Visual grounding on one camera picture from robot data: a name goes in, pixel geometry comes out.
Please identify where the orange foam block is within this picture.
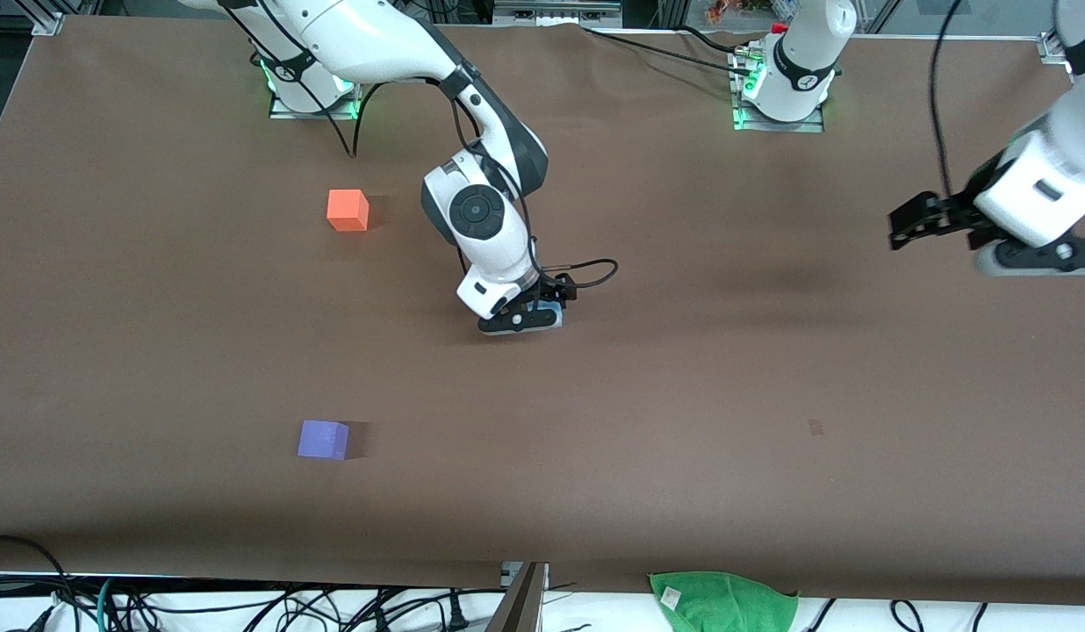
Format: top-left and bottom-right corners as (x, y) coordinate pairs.
(327, 189), (370, 233)

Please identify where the purple foam block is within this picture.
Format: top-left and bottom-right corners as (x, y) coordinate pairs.
(297, 420), (351, 460)

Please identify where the silver metal box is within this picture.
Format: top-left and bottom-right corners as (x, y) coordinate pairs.
(494, 0), (622, 28)

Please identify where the green cloth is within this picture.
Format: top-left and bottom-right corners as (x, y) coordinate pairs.
(648, 571), (801, 632)

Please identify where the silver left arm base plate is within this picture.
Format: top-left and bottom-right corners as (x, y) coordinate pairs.
(731, 44), (826, 133)

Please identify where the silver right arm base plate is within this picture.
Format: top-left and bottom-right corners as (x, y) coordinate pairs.
(269, 39), (369, 120)

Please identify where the grey metal post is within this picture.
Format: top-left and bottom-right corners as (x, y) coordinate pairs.
(485, 562), (550, 632)

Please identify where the teal cable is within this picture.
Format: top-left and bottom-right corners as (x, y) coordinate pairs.
(95, 575), (122, 632)

